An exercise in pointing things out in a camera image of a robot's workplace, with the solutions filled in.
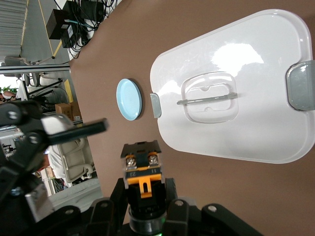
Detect white lidded storage box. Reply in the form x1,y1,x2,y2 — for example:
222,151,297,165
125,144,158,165
149,9,315,165

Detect grey box lid handle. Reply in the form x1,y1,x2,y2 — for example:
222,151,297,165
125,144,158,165
176,92,238,106

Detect grey box latch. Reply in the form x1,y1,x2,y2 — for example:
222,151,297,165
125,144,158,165
150,92,162,118
285,60,315,111

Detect aluminium table end rail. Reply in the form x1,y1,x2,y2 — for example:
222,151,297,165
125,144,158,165
0,64,71,74

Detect orange black push-button switch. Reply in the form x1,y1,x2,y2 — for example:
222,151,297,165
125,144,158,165
120,140,178,234

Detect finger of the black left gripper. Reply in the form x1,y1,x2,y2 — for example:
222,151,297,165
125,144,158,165
0,172,55,236
0,100,109,173

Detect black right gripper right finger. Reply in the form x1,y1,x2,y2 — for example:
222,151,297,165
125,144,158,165
163,178,264,236

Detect tangled black cables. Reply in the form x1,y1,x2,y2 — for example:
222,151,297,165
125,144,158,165
53,0,116,60

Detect black power adapter box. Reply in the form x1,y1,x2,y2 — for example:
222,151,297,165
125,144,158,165
46,9,75,49

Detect white plastic chair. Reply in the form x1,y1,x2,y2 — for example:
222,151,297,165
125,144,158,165
57,137,94,183

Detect light blue round plate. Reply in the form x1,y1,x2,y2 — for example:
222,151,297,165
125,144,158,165
116,78,143,121

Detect brown cardboard box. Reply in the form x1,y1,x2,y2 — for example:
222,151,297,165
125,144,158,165
55,102,82,121

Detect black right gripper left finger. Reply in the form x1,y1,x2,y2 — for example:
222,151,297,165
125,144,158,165
55,178,130,236

